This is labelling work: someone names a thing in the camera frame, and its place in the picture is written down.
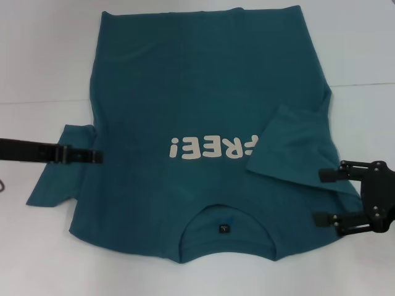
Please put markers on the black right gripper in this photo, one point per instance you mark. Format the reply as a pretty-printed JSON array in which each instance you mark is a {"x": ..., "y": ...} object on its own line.
[{"x": 381, "y": 194}]

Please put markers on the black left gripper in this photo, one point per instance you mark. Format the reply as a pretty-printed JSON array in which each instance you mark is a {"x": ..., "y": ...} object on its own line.
[{"x": 24, "y": 151}]

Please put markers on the teal printed t-shirt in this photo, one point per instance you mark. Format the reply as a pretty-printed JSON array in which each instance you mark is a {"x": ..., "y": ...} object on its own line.
[{"x": 185, "y": 77}]

